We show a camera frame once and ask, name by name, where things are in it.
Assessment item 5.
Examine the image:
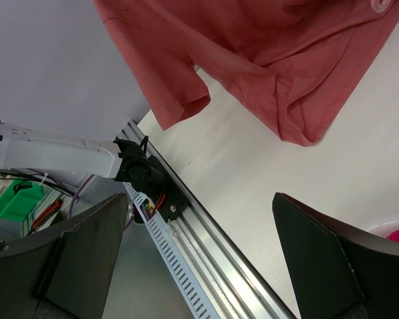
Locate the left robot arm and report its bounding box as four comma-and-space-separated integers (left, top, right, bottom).
0, 121, 168, 197

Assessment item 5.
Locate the white slotted cable duct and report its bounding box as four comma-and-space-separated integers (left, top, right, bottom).
124, 183, 219, 319

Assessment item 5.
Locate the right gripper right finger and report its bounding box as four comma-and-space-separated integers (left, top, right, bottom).
272, 193, 399, 318

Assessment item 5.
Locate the pink hanger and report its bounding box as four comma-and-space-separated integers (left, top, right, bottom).
370, 0, 392, 13

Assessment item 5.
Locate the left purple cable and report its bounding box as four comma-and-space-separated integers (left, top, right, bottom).
66, 174, 96, 220

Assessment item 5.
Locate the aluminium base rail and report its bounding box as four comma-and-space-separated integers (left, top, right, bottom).
119, 119, 297, 319

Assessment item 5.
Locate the dusty pink garment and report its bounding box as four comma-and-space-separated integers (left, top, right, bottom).
95, 1, 399, 147

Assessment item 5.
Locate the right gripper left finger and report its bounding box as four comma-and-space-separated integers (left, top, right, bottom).
0, 193, 128, 318

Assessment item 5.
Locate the white plastic basket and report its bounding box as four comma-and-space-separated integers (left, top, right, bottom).
367, 220, 399, 238

